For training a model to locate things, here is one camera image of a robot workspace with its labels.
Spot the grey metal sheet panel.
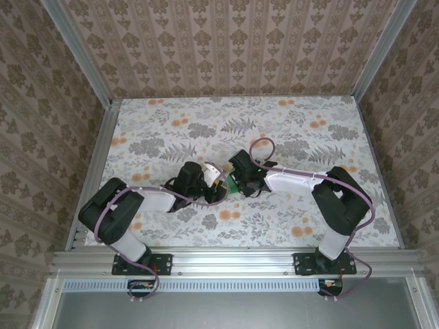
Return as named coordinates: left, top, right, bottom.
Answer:
left=32, top=276, right=433, bottom=329

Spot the white slotted cable duct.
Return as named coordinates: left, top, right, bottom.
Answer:
left=62, top=277, right=344, bottom=291

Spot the aluminium left side rail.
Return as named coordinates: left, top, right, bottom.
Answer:
left=64, top=99, right=121, bottom=251

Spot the aluminium right corner post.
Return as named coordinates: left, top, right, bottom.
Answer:
left=350, top=0, right=420, bottom=100

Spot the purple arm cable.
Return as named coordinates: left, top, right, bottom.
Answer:
left=248, top=137, right=375, bottom=302
left=94, top=184, right=230, bottom=304

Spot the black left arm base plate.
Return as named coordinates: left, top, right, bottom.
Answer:
left=112, top=252, right=173, bottom=276

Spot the aluminium cross rail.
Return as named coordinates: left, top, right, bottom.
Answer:
left=49, top=249, right=425, bottom=278

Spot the aluminium corner post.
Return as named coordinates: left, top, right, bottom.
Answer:
left=350, top=0, right=420, bottom=100
left=44, top=0, right=115, bottom=108

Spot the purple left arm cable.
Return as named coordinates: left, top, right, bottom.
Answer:
left=94, top=184, right=230, bottom=304

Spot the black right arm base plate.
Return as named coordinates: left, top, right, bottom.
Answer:
left=293, top=252, right=357, bottom=276

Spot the aluminium left corner post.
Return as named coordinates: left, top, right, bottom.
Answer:
left=44, top=0, right=115, bottom=108

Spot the black cable mount with connectors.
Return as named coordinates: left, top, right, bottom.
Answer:
left=126, top=278, right=156, bottom=298
left=317, top=278, right=344, bottom=297

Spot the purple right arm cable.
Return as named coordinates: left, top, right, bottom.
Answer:
left=248, top=137, right=375, bottom=302

